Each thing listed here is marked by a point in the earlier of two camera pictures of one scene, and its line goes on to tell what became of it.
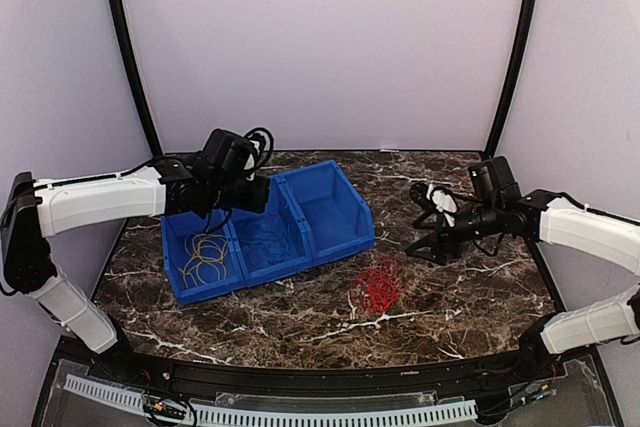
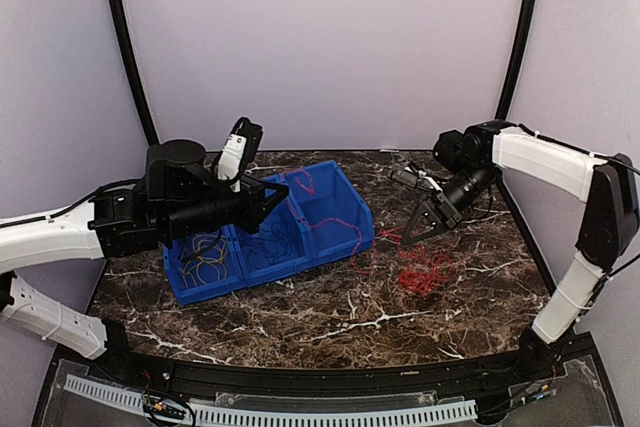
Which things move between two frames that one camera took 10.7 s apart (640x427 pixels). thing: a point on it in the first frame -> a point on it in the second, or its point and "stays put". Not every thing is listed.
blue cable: (266, 241) stays put
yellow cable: (207, 261) stays put
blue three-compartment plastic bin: (315, 216) stays put
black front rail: (454, 373) stays put
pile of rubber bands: (377, 287) -> (421, 272)
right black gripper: (435, 241) -> (450, 215)
